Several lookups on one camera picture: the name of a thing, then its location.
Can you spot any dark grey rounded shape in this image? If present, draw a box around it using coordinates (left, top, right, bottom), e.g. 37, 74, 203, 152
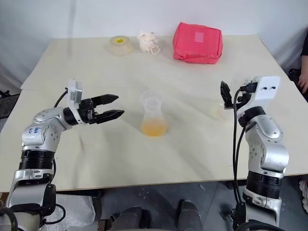
177, 199, 202, 231
113, 206, 151, 231

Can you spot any bystander bare hand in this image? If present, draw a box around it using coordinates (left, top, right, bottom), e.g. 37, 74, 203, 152
297, 73, 308, 94

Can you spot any white sneaker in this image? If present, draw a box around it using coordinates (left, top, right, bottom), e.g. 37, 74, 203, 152
299, 180, 308, 200

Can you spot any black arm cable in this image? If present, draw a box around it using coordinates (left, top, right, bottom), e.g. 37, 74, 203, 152
53, 87, 70, 108
231, 84, 253, 212

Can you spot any white mesh bath pouf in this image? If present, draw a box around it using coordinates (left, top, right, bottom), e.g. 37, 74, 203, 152
137, 30, 161, 55

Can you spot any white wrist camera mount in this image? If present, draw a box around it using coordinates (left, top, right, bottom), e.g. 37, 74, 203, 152
66, 78, 85, 126
250, 76, 282, 102

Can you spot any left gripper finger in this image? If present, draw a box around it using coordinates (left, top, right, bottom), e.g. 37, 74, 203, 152
96, 110, 125, 124
91, 94, 119, 108

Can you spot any red fabric pouch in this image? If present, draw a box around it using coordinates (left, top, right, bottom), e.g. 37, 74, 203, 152
172, 21, 223, 65

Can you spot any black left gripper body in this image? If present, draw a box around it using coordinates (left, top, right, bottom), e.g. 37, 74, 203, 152
78, 98, 100, 125

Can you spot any clear tape roll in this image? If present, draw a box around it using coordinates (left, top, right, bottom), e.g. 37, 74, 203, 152
107, 35, 132, 57

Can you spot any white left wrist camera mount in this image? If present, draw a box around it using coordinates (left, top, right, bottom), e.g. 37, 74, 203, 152
66, 78, 85, 126

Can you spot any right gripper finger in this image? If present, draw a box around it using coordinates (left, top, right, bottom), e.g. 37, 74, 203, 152
220, 81, 234, 110

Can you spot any clear flask with orange liquid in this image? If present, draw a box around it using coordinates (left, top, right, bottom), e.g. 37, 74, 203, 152
139, 90, 168, 138

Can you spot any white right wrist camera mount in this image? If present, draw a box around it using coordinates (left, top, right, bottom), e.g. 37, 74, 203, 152
250, 76, 282, 102

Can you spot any dark mesh panel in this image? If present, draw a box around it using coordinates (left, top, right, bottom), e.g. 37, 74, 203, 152
0, 90, 20, 118

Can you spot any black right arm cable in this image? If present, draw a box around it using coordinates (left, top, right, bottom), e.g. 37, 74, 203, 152
231, 84, 253, 212

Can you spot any clear crumpled plastic bag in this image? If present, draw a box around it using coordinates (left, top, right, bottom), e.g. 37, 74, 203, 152
55, 194, 96, 225

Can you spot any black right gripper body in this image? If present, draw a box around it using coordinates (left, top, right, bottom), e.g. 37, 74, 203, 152
225, 91, 256, 114

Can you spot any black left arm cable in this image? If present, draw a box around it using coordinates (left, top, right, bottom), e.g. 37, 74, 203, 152
53, 87, 70, 108

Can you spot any bystander black sleeve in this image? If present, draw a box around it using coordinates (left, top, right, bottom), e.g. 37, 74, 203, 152
300, 31, 308, 74

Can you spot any metal table frame bracket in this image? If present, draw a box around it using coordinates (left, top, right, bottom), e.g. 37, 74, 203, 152
100, 214, 116, 231
222, 209, 241, 227

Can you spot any black chair base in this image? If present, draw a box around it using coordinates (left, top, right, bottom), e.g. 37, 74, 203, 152
288, 68, 301, 81

